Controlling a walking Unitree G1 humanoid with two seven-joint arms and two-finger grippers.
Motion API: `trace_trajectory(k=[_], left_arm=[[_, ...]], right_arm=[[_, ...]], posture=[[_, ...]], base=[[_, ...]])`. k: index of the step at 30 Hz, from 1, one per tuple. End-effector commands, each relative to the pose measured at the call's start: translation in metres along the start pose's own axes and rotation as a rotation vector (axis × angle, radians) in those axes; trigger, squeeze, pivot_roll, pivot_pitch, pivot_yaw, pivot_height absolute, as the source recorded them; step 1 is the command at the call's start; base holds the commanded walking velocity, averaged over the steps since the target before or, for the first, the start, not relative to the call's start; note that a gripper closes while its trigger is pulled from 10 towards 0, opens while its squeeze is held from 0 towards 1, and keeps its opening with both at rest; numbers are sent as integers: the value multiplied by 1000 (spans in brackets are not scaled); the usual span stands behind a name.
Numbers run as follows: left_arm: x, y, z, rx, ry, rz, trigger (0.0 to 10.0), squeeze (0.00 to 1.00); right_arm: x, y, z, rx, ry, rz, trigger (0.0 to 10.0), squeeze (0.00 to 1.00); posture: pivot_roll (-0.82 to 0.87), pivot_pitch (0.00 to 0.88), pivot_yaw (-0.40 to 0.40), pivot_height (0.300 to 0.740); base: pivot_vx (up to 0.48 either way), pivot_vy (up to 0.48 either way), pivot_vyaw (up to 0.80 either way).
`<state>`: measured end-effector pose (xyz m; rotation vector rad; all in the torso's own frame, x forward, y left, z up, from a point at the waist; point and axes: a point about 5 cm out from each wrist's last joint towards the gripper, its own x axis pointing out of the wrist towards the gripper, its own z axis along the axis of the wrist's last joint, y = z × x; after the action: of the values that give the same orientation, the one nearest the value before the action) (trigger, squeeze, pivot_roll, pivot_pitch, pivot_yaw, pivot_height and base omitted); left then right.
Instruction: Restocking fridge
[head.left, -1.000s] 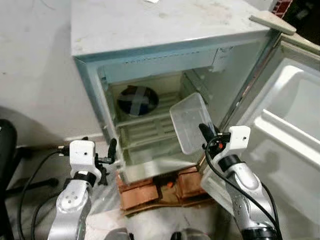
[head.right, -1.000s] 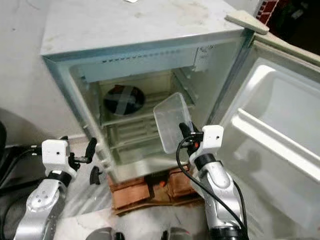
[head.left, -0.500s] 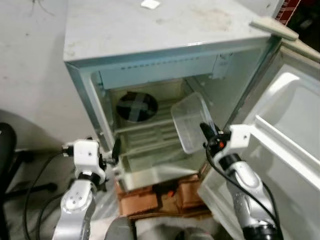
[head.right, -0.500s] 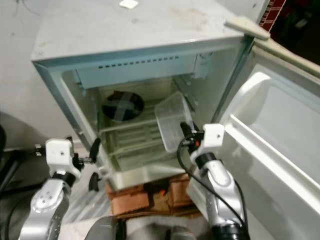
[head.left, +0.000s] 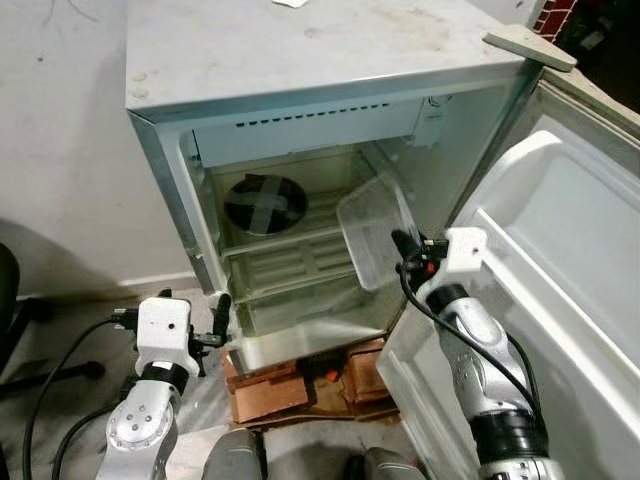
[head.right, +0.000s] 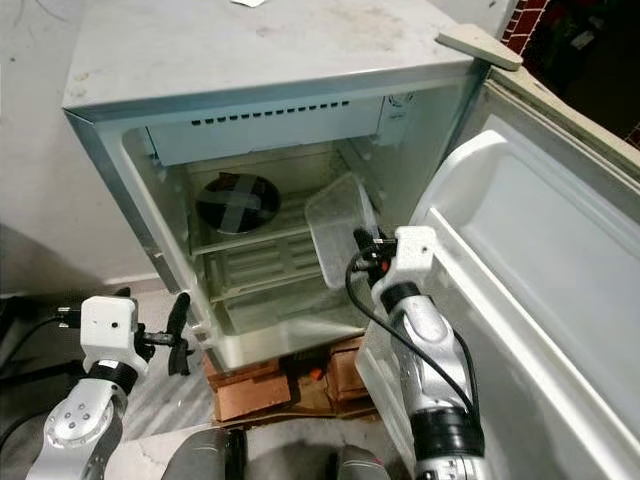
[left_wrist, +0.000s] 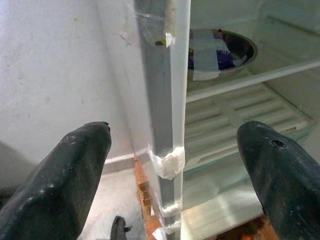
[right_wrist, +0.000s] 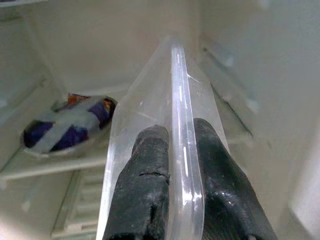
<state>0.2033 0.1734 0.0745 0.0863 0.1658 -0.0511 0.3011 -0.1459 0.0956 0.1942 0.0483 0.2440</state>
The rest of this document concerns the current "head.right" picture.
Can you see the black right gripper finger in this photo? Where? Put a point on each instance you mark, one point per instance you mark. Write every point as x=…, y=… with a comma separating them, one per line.
x=363, y=243

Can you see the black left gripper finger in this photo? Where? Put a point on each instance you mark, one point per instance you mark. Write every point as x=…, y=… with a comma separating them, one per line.
x=123, y=293
x=180, y=330

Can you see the clear plastic container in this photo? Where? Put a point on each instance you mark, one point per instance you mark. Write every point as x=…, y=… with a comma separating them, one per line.
x=335, y=225

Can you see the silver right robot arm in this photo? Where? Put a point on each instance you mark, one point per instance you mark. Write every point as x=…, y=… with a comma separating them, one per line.
x=425, y=340

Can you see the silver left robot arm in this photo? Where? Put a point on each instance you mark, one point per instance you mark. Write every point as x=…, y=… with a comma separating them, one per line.
x=80, y=430

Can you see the steel-look fridge door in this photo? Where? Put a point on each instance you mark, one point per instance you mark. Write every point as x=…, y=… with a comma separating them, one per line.
x=540, y=250

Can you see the grey mini fridge body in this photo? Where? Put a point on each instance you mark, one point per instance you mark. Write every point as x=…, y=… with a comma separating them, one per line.
x=260, y=50

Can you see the orange clay brick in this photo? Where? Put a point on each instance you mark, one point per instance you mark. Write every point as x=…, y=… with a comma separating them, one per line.
x=248, y=388
x=345, y=370

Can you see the white ribbed crisper cover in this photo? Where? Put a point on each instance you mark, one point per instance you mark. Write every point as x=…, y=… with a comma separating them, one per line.
x=260, y=275

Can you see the clear crisper drawer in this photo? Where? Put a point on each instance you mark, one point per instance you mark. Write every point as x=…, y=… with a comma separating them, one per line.
x=290, y=315

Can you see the grey robot left leg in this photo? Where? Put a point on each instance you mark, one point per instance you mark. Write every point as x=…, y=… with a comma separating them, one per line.
x=200, y=458

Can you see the grey robot leg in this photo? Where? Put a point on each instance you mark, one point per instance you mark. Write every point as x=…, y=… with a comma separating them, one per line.
x=370, y=466
x=200, y=458

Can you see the small orange object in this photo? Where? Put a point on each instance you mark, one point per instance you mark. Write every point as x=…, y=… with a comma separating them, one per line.
x=316, y=375

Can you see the black round plate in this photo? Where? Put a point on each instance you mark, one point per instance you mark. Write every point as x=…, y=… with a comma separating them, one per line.
x=238, y=205

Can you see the pale freezer compartment flap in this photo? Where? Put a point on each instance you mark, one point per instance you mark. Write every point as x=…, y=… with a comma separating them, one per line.
x=260, y=135

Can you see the brown cardboard sheet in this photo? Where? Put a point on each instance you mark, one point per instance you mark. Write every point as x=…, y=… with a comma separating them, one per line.
x=310, y=411

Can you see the grey robot right leg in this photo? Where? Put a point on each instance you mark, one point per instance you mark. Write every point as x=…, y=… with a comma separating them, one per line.
x=370, y=466

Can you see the white paper scrap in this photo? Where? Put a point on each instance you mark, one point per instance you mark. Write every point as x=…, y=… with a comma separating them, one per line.
x=250, y=3

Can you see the red lattice crate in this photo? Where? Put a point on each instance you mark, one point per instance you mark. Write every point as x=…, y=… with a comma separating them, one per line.
x=525, y=25

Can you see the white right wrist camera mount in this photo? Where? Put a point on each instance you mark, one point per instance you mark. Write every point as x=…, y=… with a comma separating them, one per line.
x=410, y=255

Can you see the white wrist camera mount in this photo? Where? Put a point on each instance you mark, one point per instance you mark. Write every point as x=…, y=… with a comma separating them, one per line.
x=110, y=330
x=410, y=255

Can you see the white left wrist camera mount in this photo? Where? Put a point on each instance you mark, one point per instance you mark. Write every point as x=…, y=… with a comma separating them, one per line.
x=110, y=330

